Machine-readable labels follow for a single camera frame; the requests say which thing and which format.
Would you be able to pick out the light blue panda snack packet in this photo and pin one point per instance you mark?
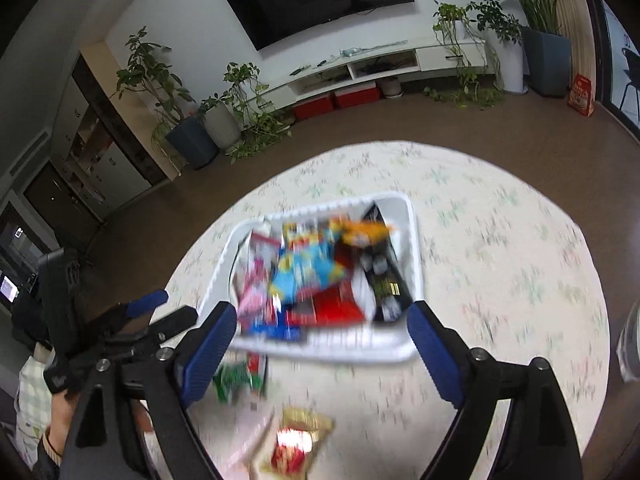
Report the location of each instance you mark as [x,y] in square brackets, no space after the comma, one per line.
[300,270]

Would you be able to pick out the potted plant white planter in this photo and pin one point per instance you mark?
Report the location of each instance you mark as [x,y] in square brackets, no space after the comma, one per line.
[507,65]

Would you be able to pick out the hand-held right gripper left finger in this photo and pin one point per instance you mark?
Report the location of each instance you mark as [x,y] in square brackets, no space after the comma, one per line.
[210,350]

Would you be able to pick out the blue yellow roll cake packet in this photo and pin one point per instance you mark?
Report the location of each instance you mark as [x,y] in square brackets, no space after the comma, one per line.
[275,331]

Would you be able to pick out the potted plant ribbed grey planter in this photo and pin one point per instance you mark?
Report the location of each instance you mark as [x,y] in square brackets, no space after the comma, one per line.
[222,127]

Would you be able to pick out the pale checked garment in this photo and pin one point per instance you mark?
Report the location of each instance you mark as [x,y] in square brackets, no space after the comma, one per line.
[30,400]

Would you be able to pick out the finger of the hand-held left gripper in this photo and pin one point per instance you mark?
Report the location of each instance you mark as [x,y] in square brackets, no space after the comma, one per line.
[147,302]
[172,322]

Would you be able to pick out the black snack packet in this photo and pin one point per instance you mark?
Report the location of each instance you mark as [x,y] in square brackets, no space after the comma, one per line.
[382,280]

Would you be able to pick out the red white peach snack packet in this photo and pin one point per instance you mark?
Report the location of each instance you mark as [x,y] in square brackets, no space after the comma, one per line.
[257,372]

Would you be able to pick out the black chair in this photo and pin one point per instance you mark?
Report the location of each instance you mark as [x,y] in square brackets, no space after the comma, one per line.
[630,67]

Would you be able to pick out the large shiny red snack packet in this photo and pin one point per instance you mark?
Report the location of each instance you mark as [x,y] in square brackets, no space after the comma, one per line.
[340,305]

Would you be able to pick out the trailing vine plant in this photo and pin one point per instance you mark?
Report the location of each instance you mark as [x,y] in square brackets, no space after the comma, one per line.
[452,25]

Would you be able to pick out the black framed window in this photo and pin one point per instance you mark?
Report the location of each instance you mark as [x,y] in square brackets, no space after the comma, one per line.
[607,60]

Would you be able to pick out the red round label snack packet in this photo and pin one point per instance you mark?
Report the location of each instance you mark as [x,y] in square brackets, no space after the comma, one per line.
[300,235]

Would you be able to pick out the white plastic tray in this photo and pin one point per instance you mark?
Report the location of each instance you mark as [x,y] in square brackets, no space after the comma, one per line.
[407,260]

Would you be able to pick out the red storage box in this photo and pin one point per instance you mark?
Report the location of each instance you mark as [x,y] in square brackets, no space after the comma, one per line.
[314,106]
[356,96]

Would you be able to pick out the red paper bag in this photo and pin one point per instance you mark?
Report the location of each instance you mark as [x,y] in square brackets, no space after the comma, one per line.
[581,95]

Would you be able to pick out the red gold heart chocolate packet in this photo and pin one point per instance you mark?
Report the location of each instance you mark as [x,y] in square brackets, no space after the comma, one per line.
[295,452]

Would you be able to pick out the orange snack packet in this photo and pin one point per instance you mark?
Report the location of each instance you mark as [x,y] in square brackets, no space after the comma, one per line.
[365,232]

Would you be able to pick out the person's left hand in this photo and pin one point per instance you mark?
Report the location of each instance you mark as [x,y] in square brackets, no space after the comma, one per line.
[61,420]

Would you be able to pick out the leafy tree in dark planter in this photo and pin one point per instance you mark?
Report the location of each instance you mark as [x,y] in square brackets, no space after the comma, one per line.
[192,142]

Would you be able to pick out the white tv cabinet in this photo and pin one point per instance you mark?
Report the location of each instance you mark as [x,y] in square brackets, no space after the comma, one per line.
[440,57]

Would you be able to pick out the broad-leaf plant in dark planter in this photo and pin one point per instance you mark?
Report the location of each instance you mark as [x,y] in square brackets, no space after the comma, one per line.
[547,62]

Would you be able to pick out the green snack packet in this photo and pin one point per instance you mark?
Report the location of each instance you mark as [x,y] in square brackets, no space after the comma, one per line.
[230,377]

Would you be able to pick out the small round pot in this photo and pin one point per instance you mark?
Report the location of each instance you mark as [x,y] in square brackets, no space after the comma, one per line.
[392,87]

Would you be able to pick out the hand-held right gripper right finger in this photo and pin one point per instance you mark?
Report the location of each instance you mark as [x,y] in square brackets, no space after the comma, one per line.
[435,355]

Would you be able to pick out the clear plastic bag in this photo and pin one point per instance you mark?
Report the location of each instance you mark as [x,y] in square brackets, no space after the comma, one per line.
[631,350]

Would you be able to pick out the wooden wall cabinet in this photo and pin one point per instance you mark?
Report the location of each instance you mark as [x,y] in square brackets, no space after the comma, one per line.
[100,125]

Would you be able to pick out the floral tablecloth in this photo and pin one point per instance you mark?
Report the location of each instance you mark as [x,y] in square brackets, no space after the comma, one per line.
[500,260]

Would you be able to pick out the bright pink snack packet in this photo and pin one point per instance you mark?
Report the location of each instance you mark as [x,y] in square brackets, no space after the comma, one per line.
[255,285]

